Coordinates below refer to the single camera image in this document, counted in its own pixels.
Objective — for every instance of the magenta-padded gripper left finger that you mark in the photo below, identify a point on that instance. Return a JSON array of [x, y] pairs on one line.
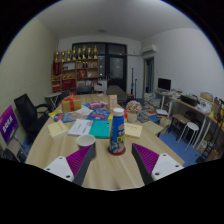
[[58, 166]]

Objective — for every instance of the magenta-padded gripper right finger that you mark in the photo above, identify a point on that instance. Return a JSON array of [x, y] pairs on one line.
[[165, 166]]

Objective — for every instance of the yellow envelope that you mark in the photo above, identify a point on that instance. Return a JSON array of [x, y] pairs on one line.
[[133, 130], [57, 129]]

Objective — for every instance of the dark cup white rim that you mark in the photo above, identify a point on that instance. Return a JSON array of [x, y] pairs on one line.
[[85, 140]]

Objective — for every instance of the white paper sheet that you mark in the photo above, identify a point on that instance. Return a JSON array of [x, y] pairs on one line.
[[80, 127]]

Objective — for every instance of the white round stool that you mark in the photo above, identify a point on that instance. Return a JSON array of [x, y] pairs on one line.
[[192, 126]]

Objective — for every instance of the wooden stool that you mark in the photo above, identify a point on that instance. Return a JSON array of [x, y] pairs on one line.
[[180, 119]]

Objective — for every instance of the blue patterned book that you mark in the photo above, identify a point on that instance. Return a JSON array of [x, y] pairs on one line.
[[64, 117]]

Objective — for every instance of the flat round red coaster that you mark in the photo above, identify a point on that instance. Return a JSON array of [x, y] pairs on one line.
[[109, 152]]

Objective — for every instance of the teal book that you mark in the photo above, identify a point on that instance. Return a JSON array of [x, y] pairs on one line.
[[100, 129]]

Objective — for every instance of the blue drink bottle white cap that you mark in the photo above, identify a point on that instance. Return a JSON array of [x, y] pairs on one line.
[[117, 133]]

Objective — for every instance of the black office chair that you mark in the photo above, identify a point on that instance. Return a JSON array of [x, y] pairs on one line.
[[30, 115], [83, 90]]

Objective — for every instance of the yellow gift box red ribbon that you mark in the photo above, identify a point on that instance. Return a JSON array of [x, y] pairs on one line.
[[71, 104]]

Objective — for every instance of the pile of books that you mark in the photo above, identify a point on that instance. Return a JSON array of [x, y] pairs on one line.
[[150, 103]]

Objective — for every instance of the pink flowers in white pot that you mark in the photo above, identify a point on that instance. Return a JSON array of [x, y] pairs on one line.
[[133, 110]]

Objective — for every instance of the long wooden side desk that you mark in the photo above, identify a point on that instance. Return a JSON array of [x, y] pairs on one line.
[[200, 111]]

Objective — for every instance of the purple sign board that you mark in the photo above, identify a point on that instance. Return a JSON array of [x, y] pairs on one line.
[[8, 124]]

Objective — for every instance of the small white round table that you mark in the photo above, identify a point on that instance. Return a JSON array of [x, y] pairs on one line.
[[52, 96]]

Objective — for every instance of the pink packet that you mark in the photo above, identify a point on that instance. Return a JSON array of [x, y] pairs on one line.
[[96, 105]]

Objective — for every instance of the black computer monitor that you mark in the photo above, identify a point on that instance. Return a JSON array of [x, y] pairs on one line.
[[164, 84]]

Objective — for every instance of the small tan carton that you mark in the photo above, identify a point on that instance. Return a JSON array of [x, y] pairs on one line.
[[112, 101]]

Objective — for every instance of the grey chair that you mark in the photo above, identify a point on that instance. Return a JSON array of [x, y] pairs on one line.
[[115, 91]]

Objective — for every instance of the wooden shelf unit with trophies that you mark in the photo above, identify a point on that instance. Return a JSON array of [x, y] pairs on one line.
[[75, 71]]

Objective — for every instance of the white air conditioner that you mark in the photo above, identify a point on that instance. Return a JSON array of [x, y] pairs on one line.
[[149, 50]]

